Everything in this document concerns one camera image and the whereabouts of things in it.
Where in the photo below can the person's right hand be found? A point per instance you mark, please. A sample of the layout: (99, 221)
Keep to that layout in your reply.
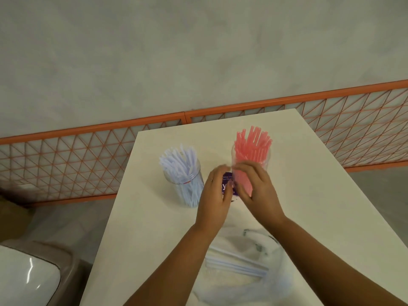
(261, 194)

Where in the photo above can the brown cardboard box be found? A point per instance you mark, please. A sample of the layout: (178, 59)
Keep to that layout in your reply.
(12, 219)

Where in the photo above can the clear jar with pink straws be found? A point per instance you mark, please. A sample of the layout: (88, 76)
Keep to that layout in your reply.
(234, 156)

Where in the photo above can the beige chair with white seat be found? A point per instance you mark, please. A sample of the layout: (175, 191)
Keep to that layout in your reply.
(25, 277)

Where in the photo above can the pile of mixed straws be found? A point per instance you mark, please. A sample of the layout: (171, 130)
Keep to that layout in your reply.
(236, 264)

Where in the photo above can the person's right forearm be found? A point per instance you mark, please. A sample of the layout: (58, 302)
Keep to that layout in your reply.
(331, 267)

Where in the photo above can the clear jar of pink straws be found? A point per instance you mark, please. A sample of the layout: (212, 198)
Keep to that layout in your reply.
(251, 146)

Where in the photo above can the clear jar of white straws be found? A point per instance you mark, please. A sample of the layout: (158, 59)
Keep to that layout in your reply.
(178, 162)

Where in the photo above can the clear plastic bag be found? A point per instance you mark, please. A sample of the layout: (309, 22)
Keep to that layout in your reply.
(274, 283)

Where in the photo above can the round purple sticker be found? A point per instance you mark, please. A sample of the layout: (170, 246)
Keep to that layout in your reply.
(227, 186)

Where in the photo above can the person's left hand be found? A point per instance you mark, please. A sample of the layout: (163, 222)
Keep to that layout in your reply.
(213, 203)

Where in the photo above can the person's left forearm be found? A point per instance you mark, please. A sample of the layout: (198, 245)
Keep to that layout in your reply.
(172, 270)

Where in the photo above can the orange lattice fence panel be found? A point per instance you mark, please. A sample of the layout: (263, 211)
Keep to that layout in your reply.
(302, 97)
(95, 127)

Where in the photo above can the clear jar with white straws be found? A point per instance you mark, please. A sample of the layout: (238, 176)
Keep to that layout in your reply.
(197, 188)

